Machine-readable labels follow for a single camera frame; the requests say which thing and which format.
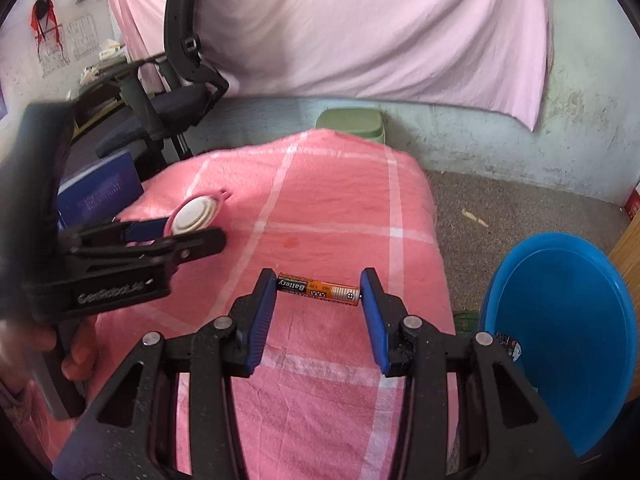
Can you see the pink checked tablecloth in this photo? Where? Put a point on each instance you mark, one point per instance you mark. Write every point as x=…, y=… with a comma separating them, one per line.
x=325, y=220

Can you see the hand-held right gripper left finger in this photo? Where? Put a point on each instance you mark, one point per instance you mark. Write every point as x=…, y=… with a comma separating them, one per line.
x=262, y=320

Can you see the dark blue cardboard box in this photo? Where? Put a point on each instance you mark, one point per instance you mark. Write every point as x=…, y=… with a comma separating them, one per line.
x=100, y=190

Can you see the red and white carton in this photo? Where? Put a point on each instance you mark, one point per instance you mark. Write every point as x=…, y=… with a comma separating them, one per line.
x=634, y=202

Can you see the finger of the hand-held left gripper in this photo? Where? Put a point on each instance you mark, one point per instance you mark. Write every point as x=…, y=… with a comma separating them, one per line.
x=195, y=245
x=145, y=230

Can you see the pink hanging sheet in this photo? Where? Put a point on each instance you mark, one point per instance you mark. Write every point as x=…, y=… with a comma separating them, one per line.
x=375, y=35

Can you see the black office chair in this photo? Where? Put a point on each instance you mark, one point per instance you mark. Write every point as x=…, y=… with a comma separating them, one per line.
x=185, y=35

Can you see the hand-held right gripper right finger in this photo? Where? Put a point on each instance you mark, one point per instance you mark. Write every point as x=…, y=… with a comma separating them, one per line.
x=375, y=325

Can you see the green plastic stool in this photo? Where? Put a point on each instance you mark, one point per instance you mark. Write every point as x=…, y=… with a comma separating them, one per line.
x=350, y=122

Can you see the person's left hand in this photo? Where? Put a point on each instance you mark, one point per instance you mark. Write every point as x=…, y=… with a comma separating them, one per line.
x=80, y=350

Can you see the orange and black battery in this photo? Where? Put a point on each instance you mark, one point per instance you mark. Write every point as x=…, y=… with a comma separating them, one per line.
x=320, y=289

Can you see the red hanging tassel ornament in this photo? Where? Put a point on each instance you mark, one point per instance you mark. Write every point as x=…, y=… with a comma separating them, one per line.
x=40, y=12

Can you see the pile of papers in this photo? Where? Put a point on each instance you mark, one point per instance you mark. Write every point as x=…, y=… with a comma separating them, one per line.
x=110, y=52

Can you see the small tan stick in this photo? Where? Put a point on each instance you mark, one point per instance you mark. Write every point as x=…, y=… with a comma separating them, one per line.
x=475, y=218

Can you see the crumpled printed wrapper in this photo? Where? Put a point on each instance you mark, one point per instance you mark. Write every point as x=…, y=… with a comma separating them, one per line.
x=507, y=346

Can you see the wall calendar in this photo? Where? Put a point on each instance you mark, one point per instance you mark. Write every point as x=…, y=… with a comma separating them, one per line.
x=80, y=35

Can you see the wooden cabinet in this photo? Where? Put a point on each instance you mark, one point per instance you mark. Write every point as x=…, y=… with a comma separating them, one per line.
x=630, y=250

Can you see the blue plastic bucket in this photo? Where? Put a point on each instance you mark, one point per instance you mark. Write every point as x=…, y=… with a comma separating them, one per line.
x=560, y=310

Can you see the wooden desk with shelf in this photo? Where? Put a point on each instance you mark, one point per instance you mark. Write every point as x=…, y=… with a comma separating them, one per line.
x=95, y=115

